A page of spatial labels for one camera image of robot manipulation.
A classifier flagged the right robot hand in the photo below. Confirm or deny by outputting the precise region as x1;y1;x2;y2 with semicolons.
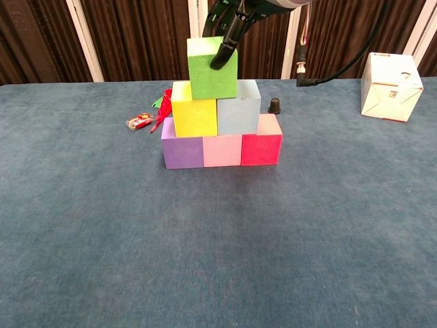
201;0;294;70

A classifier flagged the green foam cube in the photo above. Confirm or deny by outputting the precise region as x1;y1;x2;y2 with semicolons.
186;36;239;101

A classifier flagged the light blue foam cube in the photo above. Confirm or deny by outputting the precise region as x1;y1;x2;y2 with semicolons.
216;79;262;137

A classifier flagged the yellow foam cube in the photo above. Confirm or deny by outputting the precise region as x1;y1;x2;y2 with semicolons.
170;80;219;138

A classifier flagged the pink foam cube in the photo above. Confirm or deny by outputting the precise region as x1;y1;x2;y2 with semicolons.
202;134;243;168

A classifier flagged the red foam cube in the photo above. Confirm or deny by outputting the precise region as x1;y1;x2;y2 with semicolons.
240;113;284;167

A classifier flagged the purple foam cube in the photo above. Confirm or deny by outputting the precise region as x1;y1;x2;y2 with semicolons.
160;117;205;170

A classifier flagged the dark brown curtain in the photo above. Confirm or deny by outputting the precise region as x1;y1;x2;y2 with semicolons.
0;0;437;86

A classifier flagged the red feather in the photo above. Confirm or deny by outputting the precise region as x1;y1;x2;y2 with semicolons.
150;88;173;135

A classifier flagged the red candy wrapper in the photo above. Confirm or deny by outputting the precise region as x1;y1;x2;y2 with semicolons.
126;112;154;131

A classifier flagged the white carton box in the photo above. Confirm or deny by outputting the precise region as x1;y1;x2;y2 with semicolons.
361;51;425;123

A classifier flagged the teal felt table cover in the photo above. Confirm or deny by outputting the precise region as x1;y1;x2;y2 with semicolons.
0;77;437;328

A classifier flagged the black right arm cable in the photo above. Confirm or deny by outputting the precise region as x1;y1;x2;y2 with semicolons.
295;0;390;88

